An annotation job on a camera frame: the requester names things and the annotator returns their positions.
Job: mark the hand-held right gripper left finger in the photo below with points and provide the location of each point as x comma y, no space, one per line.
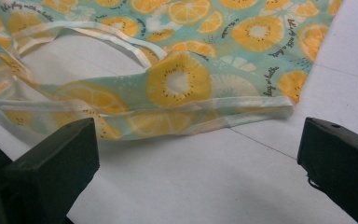
52,168

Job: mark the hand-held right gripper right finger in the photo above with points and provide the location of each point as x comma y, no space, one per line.
341,168

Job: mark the fruit print cloth bag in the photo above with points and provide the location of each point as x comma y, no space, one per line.
177,81

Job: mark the white table board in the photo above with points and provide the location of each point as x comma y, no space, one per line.
199,177

